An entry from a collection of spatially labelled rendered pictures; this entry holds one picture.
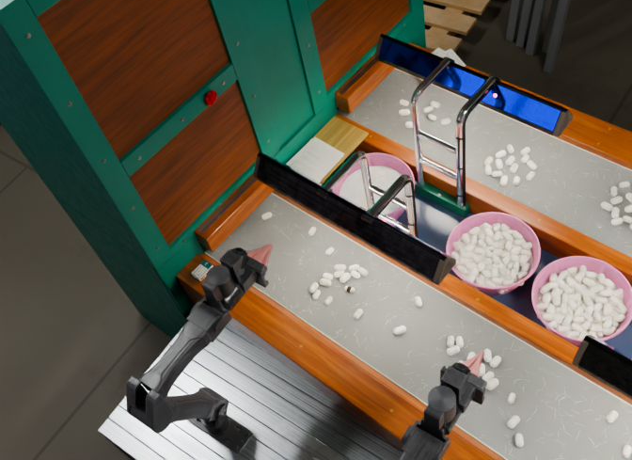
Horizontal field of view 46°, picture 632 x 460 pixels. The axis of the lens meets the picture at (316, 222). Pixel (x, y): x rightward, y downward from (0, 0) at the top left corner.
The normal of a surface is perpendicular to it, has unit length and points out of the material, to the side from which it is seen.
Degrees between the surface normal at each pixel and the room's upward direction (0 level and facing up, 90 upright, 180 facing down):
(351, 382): 0
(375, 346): 0
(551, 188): 0
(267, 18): 90
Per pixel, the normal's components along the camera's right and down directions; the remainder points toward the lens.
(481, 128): -0.16, -0.58
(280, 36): 0.75, 0.45
